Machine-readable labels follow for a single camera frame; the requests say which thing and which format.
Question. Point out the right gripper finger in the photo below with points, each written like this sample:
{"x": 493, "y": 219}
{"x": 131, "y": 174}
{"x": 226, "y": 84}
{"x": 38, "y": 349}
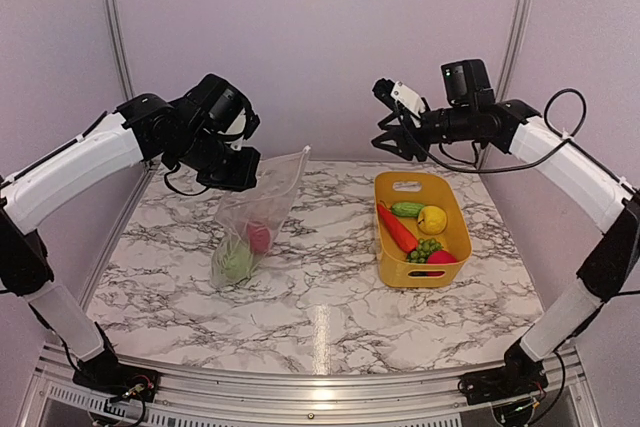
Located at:
{"x": 409, "y": 152}
{"x": 392, "y": 135}

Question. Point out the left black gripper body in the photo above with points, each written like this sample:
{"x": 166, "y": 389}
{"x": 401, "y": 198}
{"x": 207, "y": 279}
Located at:
{"x": 202, "y": 152}

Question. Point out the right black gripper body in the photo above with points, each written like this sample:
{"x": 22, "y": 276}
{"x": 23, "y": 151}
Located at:
{"x": 458, "y": 126}

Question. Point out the clear zip top bag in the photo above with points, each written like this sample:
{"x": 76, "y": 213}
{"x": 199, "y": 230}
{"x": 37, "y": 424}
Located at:
{"x": 252, "y": 220}

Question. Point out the yellow toy lemon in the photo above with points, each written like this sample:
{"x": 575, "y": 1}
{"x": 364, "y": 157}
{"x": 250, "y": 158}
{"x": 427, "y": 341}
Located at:
{"x": 432, "y": 220}

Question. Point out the red toy tomato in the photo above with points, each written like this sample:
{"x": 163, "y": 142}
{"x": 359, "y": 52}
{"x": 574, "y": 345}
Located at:
{"x": 259, "y": 238}

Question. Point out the green toy pepper back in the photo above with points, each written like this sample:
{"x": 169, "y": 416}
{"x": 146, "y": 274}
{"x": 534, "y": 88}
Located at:
{"x": 232, "y": 262}

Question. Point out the green toy grapes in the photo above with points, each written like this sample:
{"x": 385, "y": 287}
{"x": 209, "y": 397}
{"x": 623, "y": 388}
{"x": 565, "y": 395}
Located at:
{"x": 425, "y": 248}

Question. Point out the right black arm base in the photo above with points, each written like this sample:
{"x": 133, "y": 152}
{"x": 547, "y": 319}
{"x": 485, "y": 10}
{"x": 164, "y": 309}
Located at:
{"x": 500, "y": 383}

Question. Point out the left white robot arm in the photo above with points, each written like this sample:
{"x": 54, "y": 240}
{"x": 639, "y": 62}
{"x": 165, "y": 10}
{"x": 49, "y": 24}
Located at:
{"x": 206, "y": 133}

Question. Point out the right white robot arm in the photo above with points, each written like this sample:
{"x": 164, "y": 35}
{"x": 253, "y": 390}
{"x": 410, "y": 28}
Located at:
{"x": 516, "y": 128}

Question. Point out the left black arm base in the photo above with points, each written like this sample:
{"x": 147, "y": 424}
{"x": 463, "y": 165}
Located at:
{"x": 116, "y": 382}

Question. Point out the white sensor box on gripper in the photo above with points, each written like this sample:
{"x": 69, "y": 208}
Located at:
{"x": 396, "y": 94}

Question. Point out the left white sensor box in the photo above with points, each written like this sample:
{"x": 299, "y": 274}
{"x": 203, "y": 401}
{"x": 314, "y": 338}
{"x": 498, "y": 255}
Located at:
{"x": 242, "y": 129}

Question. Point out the yellow plastic basket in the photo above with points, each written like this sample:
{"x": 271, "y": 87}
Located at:
{"x": 428, "y": 189}

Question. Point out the green toy bitter gourd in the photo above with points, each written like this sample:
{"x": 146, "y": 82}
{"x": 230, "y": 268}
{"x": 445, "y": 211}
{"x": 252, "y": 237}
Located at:
{"x": 407, "y": 209}

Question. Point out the orange toy carrot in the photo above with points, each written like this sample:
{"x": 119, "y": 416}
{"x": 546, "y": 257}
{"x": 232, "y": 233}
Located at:
{"x": 400, "y": 234}

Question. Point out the red toy fruit front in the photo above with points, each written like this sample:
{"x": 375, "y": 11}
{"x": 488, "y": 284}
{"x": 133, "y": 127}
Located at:
{"x": 441, "y": 257}

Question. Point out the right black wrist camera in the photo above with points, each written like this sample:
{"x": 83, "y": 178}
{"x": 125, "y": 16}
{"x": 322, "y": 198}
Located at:
{"x": 467, "y": 84}

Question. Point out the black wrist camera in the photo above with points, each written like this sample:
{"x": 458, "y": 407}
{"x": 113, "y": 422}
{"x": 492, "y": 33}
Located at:
{"x": 215, "y": 103}
{"x": 467, "y": 84}

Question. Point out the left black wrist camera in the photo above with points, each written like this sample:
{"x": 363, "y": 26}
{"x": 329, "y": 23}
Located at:
{"x": 215, "y": 103}

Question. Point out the left aluminium frame post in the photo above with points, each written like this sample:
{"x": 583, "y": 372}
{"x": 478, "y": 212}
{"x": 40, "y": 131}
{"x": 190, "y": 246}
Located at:
{"x": 118, "y": 48}

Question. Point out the aluminium frame post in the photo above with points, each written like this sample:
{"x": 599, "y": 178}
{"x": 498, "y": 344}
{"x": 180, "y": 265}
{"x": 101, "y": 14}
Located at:
{"x": 118, "y": 48}
{"x": 515, "y": 40}

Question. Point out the right aluminium frame post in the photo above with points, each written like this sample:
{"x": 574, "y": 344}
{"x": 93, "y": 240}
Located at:
{"x": 515, "y": 40}

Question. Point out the aluminium front rail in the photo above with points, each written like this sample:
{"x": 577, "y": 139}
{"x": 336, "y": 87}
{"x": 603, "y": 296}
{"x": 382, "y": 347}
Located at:
{"x": 193, "y": 396}

